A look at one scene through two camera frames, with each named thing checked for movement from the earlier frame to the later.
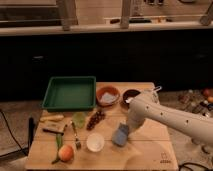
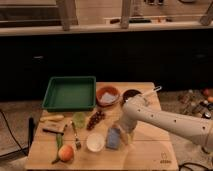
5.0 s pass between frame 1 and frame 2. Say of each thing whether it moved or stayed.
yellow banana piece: stayed
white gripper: moved
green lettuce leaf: stayed
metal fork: stayed
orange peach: stayed
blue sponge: moved
